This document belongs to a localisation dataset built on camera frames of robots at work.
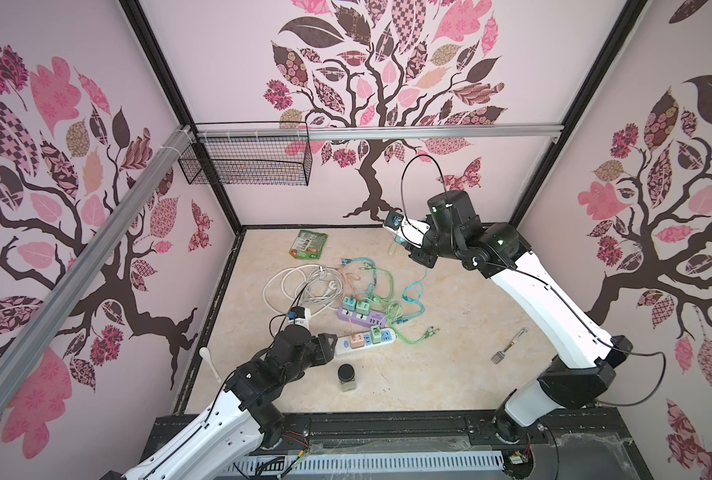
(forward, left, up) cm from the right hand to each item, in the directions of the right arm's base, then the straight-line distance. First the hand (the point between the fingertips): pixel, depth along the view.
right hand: (411, 229), depth 69 cm
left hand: (-18, +21, -25) cm, 37 cm away
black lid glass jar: (-25, +16, -27) cm, 40 cm away
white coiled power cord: (+8, +31, -37) cm, 49 cm away
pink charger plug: (-15, +14, -30) cm, 36 cm away
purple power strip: (-6, +9, -34) cm, 35 cm away
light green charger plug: (-4, +12, -30) cm, 33 cm away
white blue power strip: (-14, +18, -35) cm, 41 cm away
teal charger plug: (-3, +16, -29) cm, 33 cm away
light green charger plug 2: (-13, +8, -29) cm, 33 cm away
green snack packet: (+27, +33, -36) cm, 56 cm away
